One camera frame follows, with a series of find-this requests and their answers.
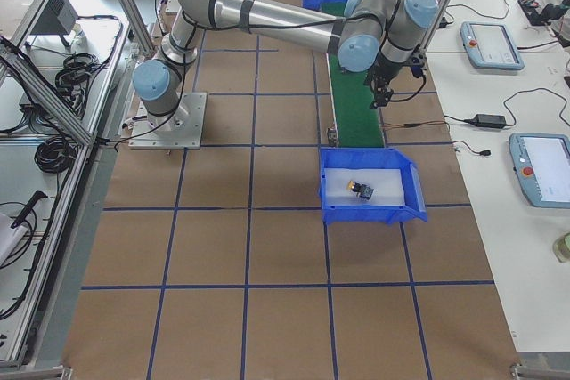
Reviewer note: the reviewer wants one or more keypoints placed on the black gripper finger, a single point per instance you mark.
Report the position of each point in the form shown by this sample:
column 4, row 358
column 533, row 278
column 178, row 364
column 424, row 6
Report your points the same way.
column 381, row 96

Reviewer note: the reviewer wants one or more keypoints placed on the green conveyor belt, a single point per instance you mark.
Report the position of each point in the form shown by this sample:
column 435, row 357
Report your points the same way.
column 345, row 116

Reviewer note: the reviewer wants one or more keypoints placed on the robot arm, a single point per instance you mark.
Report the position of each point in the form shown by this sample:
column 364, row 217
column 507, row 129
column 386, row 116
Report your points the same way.
column 376, row 37

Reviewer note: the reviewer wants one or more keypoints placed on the teach pendant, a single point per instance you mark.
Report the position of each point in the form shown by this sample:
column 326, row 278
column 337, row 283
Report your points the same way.
column 541, row 164
column 490, row 46

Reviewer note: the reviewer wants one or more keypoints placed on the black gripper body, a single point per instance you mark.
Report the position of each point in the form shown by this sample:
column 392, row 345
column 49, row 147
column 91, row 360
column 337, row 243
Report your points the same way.
column 383, row 77

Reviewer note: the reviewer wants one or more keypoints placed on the black power adapter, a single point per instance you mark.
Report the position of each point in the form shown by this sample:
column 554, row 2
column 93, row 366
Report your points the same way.
column 490, row 121

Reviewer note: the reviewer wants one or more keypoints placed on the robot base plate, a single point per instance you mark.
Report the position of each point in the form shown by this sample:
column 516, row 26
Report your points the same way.
column 183, row 129

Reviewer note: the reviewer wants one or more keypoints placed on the lower teach pendant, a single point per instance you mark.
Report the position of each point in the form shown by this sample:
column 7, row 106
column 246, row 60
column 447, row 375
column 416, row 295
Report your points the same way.
column 541, row 164

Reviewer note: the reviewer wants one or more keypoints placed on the blue right plastic bin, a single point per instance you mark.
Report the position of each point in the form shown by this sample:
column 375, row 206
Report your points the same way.
column 374, row 158

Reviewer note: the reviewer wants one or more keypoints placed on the upper teach pendant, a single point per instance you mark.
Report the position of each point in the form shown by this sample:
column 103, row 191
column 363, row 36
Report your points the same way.
column 490, row 46

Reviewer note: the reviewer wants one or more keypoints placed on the white foam pad right bin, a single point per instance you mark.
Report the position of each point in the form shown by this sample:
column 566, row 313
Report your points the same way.
column 387, row 184

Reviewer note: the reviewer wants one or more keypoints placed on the yellow push button switch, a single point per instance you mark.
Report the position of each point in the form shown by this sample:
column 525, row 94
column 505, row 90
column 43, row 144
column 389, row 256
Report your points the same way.
column 361, row 190

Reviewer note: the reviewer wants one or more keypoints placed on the grey control box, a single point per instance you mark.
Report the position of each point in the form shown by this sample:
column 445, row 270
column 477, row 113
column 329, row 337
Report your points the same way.
column 57, row 19

